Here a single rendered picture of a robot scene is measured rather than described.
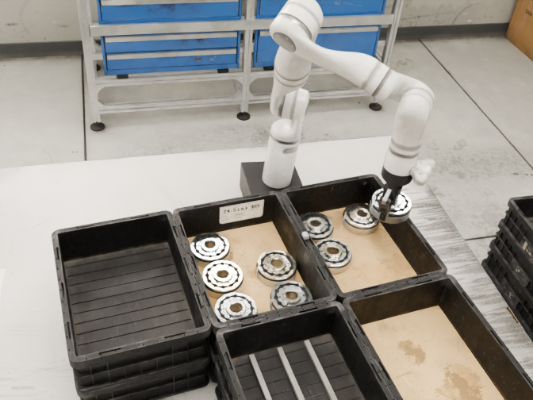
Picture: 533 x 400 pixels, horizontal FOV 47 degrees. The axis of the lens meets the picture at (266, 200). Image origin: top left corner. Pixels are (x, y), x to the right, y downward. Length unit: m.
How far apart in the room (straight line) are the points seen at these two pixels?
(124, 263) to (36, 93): 2.43
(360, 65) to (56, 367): 1.00
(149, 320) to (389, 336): 0.57
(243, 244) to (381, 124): 2.21
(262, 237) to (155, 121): 2.01
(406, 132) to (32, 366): 1.04
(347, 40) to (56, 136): 1.68
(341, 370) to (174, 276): 0.48
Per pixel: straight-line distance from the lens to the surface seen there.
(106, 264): 1.64
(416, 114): 1.35
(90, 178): 2.11
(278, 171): 1.87
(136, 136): 3.49
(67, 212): 1.99
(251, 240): 1.68
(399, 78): 1.38
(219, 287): 1.52
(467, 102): 4.17
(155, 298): 1.55
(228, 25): 3.30
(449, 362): 1.53
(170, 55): 3.36
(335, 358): 1.47
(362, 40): 3.62
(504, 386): 1.51
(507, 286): 2.53
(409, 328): 1.56
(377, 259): 1.69
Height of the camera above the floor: 2.02
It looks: 41 degrees down
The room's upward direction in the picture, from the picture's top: 5 degrees clockwise
